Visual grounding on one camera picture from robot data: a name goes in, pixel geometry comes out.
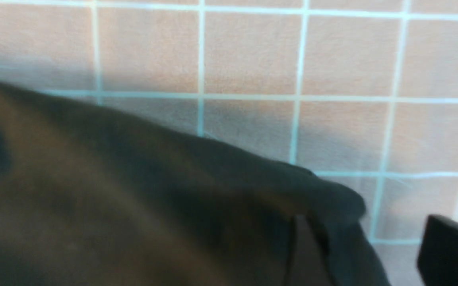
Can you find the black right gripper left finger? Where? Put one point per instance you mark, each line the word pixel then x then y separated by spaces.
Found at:
pixel 306 264

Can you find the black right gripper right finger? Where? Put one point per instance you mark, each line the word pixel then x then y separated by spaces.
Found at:
pixel 437 260

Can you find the dark gray long-sleeved shirt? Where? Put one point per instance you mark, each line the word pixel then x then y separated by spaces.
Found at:
pixel 91 196

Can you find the pink white-grid tablecloth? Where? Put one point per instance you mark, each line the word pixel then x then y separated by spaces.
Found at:
pixel 363 92

